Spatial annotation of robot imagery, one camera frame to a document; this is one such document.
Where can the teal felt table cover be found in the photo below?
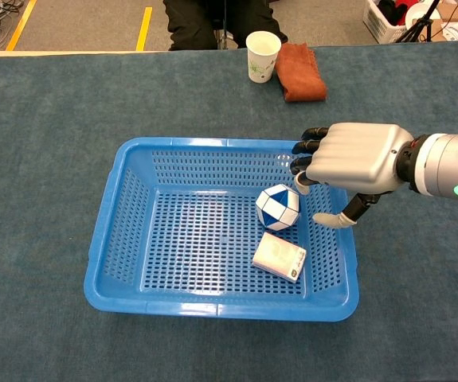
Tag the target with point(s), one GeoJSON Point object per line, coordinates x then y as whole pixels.
{"type": "Point", "coordinates": [33, 159]}

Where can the brown folded cloth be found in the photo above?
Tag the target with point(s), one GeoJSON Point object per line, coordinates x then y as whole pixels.
{"type": "Point", "coordinates": [300, 75]}

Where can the white paper cup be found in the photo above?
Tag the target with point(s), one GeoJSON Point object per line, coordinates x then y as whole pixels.
{"type": "Point", "coordinates": [261, 59]}

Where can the black tripod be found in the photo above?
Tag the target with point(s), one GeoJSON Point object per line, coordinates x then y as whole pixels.
{"type": "Point", "coordinates": [420, 22]}

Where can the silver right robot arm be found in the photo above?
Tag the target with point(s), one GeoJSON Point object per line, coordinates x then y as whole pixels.
{"type": "Point", "coordinates": [443, 167]}

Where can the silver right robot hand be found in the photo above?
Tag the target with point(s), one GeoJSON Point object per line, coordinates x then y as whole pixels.
{"type": "Point", "coordinates": [356, 155]}

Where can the small pink white box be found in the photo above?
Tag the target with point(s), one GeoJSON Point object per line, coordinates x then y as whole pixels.
{"type": "Point", "coordinates": [278, 256]}

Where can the white and blue puzzle ball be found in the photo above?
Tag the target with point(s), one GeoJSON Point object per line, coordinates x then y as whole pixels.
{"type": "Point", "coordinates": [277, 207]}

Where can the white plastic laundry basket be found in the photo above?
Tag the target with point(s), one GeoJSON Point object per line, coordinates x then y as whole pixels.
{"type": "Point", "coordinates": [378, 26]}

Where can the blue perforated plastic basket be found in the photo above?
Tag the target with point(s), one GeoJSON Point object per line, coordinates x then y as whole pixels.
{"type": "Point", "coordinates": [212, 308]}

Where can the cardboard box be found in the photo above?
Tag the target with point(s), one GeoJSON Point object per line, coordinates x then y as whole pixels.
{"type": "Point", "coordinates": [457, 14]}

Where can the person in black clothes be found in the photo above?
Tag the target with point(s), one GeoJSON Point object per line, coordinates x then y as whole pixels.
{"type": "Point", "coordinates": [189, 24]}

